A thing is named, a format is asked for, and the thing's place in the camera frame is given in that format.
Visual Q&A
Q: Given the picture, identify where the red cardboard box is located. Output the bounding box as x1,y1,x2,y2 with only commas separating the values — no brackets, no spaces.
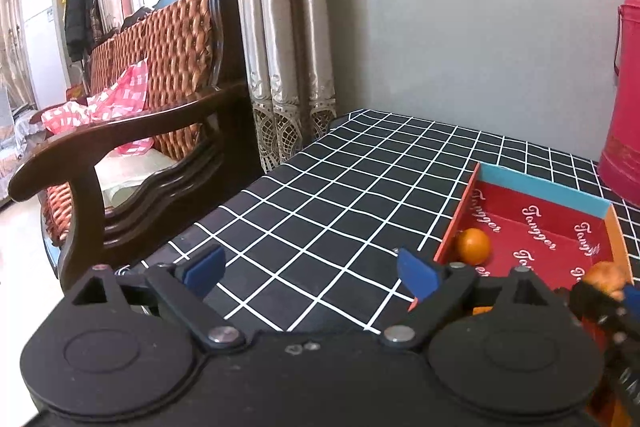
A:
407,162,636,427

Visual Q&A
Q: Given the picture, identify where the patterned bedding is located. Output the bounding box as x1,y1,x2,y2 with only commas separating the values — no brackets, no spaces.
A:
0,107,51,202

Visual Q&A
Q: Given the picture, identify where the dark wooden sofa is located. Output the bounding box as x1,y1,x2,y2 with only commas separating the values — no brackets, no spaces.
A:
7,0,263,293

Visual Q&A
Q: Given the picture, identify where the red checked cloth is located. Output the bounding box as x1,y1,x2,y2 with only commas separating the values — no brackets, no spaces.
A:
41,57,156,156

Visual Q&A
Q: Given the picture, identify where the white standing appliance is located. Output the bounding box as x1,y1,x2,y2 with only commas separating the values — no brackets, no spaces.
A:
20,0,73,110

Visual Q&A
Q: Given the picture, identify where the black checked tablecloth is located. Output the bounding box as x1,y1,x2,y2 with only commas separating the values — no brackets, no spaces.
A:
135,108,640,343

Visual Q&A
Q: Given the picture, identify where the beige satin curtain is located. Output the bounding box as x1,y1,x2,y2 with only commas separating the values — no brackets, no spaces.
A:
232,0,337,172

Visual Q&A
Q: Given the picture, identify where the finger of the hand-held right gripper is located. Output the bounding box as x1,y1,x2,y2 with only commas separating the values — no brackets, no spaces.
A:
621,284,640,314
569,282,628,343

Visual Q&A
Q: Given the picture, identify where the orange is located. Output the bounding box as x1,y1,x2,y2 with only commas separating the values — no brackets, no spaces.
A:
454,228,492,265

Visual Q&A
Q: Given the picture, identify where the cream seat pad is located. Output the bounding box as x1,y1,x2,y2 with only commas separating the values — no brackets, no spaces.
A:
95,147,178,208

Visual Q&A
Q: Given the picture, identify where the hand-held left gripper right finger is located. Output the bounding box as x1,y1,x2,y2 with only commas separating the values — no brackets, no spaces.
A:
384,248,568,352

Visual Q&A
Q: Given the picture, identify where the orange fruit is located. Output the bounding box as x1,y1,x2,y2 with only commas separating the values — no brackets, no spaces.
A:
581,261,628,297

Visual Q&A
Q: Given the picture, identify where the orange woven sofa mat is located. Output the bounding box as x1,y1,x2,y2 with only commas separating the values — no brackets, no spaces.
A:
42,0,217,248

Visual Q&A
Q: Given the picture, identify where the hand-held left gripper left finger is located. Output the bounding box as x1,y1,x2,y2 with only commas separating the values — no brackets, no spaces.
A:
70,243,248,353

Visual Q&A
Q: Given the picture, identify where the red thermos flask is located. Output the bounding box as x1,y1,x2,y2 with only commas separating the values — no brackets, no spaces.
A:
597,0,640,208

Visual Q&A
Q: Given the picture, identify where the black coat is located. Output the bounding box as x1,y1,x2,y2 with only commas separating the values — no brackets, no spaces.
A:
62,0,98,62

